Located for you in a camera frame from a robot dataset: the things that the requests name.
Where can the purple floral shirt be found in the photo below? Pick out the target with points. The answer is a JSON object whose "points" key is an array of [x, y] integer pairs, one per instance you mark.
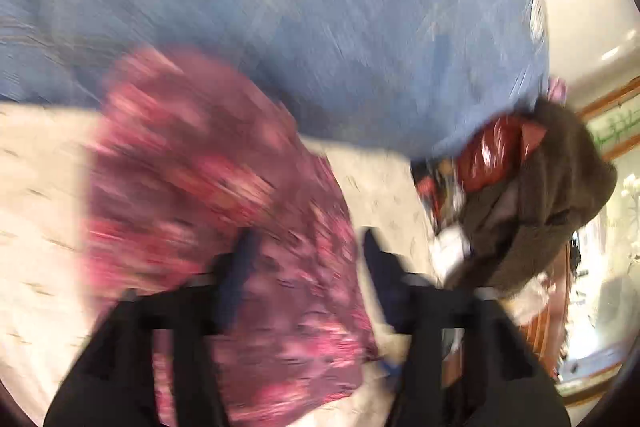
{"points": [[200, 167]]}

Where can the wooden bed frame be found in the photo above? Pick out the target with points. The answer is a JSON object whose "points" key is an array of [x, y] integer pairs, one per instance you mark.
{"points": [[545, 322]]}

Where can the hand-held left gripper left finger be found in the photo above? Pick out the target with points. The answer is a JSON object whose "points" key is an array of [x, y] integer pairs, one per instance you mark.
{"points": [[240, 277]]}

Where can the shiny red jacket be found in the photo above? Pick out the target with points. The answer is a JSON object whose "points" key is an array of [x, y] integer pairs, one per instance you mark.
{"points": [[487, 157]]}

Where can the pink cloth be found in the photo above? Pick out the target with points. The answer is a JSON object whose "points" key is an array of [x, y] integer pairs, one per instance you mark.
{"points": [[556, 90]]}

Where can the brown plush coat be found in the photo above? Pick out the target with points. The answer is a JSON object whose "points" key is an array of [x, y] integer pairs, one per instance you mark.
{"points": [[550, 197]]}

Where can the blue plaid quilt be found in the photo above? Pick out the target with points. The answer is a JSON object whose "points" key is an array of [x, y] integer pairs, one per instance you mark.
{"points": [[300, 7]]}

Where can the wooden framed picture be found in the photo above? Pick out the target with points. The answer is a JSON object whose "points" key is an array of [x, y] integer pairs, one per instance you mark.
{"points": [[612, 127]]}

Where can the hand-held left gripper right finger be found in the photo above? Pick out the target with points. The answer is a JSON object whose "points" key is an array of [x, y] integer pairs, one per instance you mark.
{"points": [[382, 282]]}

